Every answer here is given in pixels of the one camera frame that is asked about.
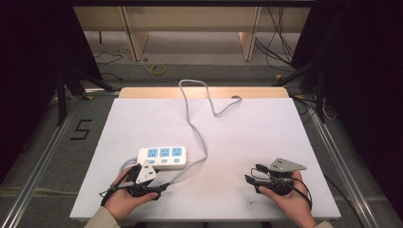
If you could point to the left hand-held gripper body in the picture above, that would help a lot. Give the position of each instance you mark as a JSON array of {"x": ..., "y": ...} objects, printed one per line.
[{"x": 146, "y": 172}]

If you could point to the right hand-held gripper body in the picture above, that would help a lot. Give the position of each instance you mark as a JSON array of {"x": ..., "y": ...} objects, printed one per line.
[{"x": 282, "y": 165}]

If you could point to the white power strip blue sockets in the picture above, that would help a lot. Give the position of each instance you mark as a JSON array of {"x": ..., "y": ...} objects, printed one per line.
[{"x": 164, "y": 158}]

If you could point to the person's left hand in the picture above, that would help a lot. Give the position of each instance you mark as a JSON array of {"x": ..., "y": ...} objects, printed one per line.
[{"x": 118, "y": 202}]

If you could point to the person's right hand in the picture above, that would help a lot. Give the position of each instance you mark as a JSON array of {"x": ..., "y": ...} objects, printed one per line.
[{"x": 293, "y": 202}]

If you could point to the white table board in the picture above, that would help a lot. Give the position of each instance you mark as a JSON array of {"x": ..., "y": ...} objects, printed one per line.
[{"x": 247, "y": 136}]

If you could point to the wooden table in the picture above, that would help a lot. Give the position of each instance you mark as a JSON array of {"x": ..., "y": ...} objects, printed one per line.
[{"x": 152, "y": 92}]

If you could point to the black metal stand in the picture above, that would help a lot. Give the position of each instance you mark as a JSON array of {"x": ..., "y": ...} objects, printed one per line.
[
  {"x": 320, "y": 95},
  {"x": 61, "y": 95}
]

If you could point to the yellow tape roll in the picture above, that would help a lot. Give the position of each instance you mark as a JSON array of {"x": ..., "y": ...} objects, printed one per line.
[{"x": 157, "y": 70}]

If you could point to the dark curtain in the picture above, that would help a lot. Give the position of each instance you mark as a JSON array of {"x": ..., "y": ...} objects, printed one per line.
[
  {"x": 28, "y": 79},
  {"x": 364, "y": 79}
]

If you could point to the wooden shelf unit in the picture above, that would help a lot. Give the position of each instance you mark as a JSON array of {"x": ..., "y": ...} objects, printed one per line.
[{"x": 190, "y": 19}]

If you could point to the aluminium floor rail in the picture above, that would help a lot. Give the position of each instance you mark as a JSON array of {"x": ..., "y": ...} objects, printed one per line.
[
  {"x": 41, "y": 164},
  {"x": 342, "y": 164}
]

